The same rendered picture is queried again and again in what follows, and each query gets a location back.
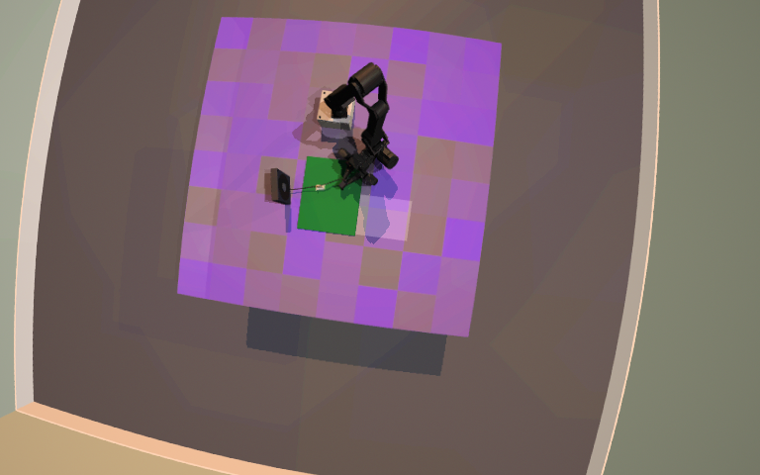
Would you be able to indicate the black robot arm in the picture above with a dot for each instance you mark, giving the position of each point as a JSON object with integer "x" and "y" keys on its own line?
{"x": 359, "y": 85}

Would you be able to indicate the black cooling fan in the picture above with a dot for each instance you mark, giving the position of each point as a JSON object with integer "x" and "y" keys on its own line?
{"x": 280, "y": 185}

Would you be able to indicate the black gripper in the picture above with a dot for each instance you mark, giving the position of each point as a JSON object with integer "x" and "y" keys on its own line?
{"x": 362, "y": 174}

